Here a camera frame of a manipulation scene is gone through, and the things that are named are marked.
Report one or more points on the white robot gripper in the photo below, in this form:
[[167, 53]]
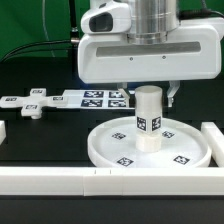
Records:
[[190, 53]]

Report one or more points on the white round table top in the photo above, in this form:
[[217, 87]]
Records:
[[118, 143]]

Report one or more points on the white marker sheet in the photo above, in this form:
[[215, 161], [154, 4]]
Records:
[[95, 99]]

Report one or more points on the white right fence bar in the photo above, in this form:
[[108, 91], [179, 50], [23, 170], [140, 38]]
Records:
[[215, 139]]

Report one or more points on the white fence bar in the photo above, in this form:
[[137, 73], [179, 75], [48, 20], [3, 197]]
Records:
[[2, 131], [215, 139], [70, 181]]

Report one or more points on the white front fence bar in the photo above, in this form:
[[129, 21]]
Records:
[[70, 181]]

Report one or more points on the white cross-shaped table base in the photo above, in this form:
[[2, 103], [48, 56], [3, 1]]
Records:
[[31, 106]]

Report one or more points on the white left fence bar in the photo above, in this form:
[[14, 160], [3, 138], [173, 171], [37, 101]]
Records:
[[2, 131]]

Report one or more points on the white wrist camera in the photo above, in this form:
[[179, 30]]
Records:
[[111, 17]]

